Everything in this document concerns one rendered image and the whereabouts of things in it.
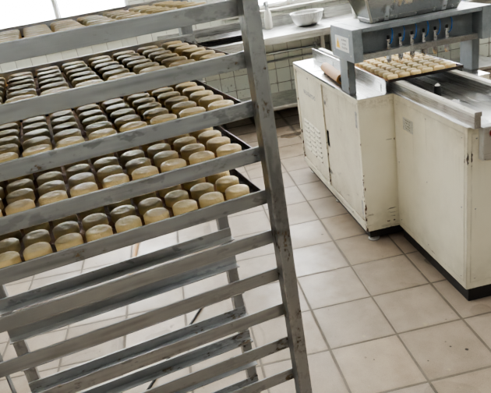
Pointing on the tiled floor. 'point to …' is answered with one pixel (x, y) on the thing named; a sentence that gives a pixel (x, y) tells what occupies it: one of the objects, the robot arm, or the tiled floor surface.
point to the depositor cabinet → (353, 144)
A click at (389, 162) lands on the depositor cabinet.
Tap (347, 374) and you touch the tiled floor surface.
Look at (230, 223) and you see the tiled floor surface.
